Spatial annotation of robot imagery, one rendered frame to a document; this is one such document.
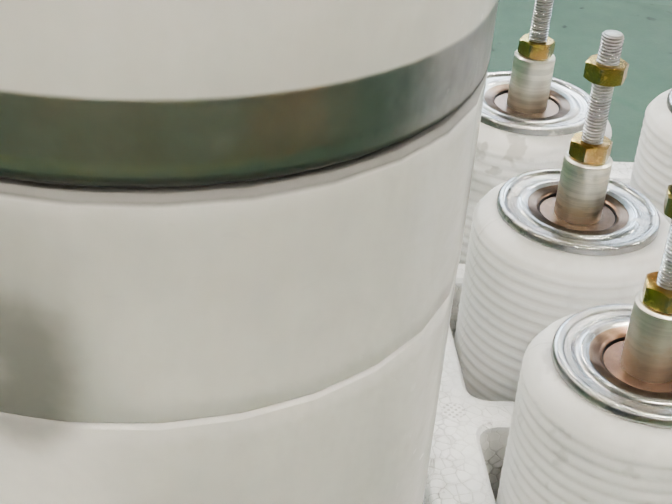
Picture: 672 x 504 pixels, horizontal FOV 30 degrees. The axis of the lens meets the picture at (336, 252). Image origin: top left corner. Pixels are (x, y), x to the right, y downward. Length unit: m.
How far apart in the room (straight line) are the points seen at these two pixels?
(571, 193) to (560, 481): 0.15
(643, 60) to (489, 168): 0.83
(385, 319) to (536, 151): 0.51
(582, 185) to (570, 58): 0.88
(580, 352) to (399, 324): 0.34
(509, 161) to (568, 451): 0.22
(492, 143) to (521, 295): 0.12
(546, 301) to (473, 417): 0.06
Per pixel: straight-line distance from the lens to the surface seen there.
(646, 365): 0.49
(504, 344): 0.59
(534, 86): 0.68
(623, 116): 1.33
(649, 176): 0.72
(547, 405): 0.48
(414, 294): 0.16
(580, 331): 0.51
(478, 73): 0.15
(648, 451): 0.47
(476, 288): 0.59
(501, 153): 0.66
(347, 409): 0.16
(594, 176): 0.58
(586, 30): 1.54
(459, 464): 0.55
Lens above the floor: 0.53
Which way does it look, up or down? 32 degrees down
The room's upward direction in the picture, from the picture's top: 5 degrees clockwise
